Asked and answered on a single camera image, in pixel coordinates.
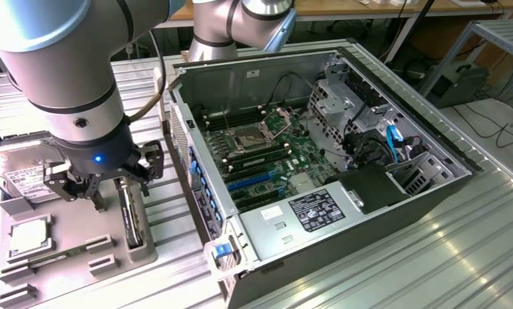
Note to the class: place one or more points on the metal socket cover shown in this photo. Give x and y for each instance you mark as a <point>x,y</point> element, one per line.
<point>277,124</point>

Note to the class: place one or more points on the graphics card with black cooler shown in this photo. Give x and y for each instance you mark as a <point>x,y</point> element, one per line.
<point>131,219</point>

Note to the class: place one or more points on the wooden desk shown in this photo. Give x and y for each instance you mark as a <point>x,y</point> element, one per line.
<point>346,8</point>

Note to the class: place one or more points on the silver perforated disk bay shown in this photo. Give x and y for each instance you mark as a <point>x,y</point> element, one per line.
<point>420,177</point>

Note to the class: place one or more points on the green motherboard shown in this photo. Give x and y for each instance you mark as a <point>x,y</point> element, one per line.
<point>307,154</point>

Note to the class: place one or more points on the green RAM stick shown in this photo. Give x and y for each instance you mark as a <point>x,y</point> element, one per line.
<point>54,257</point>

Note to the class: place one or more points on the black box device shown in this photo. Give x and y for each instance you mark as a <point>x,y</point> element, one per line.
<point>462,83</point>

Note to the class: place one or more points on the grey power supply unit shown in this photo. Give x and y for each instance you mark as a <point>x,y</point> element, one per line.
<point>273,225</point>

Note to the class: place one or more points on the silver chipset heatsink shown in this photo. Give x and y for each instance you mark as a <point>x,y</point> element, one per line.
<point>305,183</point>

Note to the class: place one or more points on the silver hard disk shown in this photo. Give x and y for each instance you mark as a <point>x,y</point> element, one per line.
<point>19,180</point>

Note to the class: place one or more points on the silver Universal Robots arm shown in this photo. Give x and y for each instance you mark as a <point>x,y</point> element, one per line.
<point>67,80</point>

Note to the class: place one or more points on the CPU socket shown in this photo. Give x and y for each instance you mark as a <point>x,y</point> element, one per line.
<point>247,138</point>

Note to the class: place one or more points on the blue expansion slot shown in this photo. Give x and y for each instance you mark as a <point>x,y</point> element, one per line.
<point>249,181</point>

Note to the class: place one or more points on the black plastic cover block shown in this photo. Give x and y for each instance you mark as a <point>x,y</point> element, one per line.
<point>367,190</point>

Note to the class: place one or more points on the open black PC case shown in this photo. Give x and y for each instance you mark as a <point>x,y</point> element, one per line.
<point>367,251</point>

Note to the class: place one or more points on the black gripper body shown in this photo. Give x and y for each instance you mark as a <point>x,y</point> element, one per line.
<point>96,151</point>

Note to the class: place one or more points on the thin metal locking lever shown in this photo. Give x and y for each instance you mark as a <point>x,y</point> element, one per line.
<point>229,124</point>

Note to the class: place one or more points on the grey metal shelf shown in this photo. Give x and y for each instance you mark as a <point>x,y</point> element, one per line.
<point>505,32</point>

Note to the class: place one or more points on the silver CPU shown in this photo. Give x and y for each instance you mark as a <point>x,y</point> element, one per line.
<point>28,236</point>

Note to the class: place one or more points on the grey plastic parts rack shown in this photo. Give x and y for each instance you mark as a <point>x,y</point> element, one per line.
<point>71,225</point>

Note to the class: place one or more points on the blue case latch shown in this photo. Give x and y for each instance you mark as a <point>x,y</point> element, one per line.
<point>222,251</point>

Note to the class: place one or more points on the silver metal drive cage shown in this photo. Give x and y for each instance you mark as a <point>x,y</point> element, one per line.
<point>329,106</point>

